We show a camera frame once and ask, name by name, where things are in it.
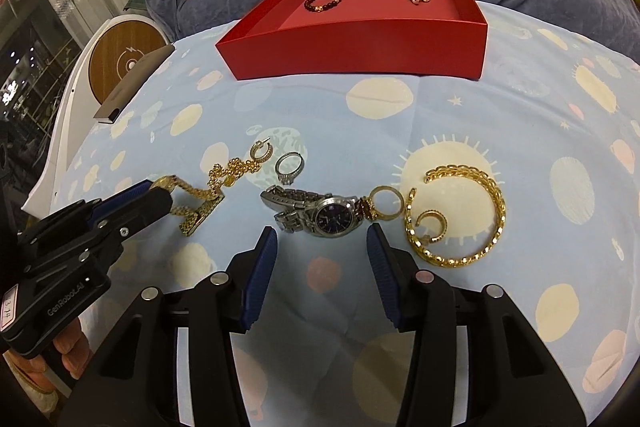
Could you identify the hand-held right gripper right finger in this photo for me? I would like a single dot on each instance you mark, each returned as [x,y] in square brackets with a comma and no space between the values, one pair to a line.
[382,277]

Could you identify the chunky gold hoop earring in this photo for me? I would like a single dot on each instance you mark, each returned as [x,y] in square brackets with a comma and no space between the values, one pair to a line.
[440,223]

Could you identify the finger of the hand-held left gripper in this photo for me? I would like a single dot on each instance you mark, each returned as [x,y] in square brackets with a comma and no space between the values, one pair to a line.
[142,214]
[122,199]

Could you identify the person's left hand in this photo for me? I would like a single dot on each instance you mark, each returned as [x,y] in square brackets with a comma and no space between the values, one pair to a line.
[70,349]

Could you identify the thin gold hoop earring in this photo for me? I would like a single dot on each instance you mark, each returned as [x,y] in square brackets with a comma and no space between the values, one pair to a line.
[264,151]

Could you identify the red cardboard box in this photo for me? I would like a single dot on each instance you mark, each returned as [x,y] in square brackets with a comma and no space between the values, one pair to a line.
[360,49]

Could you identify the white side table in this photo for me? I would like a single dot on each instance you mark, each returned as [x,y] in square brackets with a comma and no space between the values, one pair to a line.
[65,132]

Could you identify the silver wristwatch with dark dial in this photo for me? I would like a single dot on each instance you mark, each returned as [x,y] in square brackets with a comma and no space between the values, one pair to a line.
[327,216]

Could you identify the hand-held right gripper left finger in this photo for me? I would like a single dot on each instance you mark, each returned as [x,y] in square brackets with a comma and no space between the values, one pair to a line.
[260,277]

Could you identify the light blue planet print sheet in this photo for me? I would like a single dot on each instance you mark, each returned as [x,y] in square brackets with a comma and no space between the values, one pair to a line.
[500,117]

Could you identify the round wooden charging pad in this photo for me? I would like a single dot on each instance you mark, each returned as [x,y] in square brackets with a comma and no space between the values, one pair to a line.
[112,57]

